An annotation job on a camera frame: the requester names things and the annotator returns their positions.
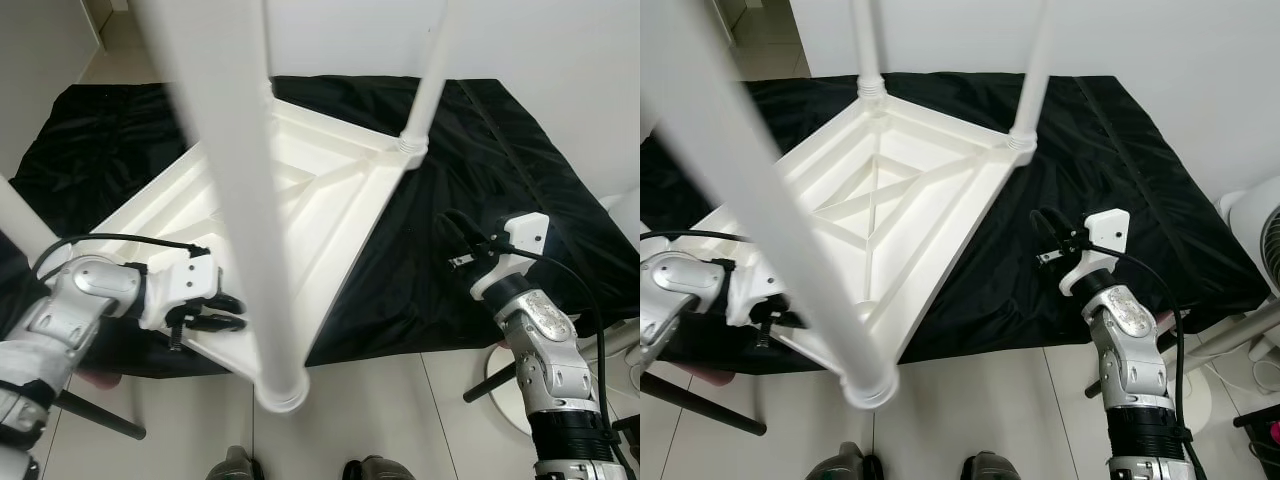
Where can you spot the black cloth table cover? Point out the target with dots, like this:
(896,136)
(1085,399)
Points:
(1130,150)
(500,150)

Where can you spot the grey robot foot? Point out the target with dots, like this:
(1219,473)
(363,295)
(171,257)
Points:
(378,468)
(235,465)
(848,465)
(990,468)

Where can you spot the white pedestal fan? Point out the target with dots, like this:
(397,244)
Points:
(510,405)
(1255,240)

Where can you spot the pink table top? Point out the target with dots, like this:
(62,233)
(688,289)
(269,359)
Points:
(97,378)
(1167,322)

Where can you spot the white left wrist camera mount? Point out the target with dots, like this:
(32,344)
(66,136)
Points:
(745,290)
(180,280)

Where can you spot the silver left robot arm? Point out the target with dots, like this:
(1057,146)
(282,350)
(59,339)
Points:
(80,290)
(680,285)

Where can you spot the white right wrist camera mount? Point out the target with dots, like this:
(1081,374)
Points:
(1108,230)
(525,235)

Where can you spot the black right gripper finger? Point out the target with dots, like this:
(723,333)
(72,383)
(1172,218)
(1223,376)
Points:
(1050,225)
(458,227)

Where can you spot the white plastic table top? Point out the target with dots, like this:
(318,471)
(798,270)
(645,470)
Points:
(930,190)
(330,190)

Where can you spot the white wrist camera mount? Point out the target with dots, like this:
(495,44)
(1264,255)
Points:
(180,280)
(525,235)
(1108,230)
(745,290)

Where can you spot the grey left robot foot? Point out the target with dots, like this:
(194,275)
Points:
(848,465)
(235,465)

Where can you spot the grey right robot foot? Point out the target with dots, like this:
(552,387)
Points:
(990,468)
(378,468)

